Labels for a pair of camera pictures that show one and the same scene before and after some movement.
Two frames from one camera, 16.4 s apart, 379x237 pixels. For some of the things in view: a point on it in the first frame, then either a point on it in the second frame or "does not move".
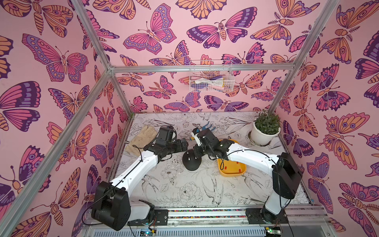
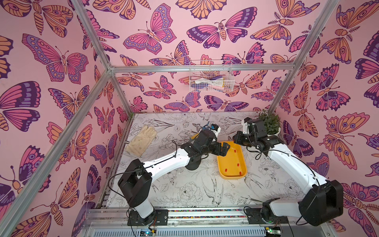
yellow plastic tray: [230, 168] does not move
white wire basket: [211, 76] does not move
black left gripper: [178, 147] to [223, 150]
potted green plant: [265, 128] does not move
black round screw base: [190, 161] does not move
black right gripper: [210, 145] to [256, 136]
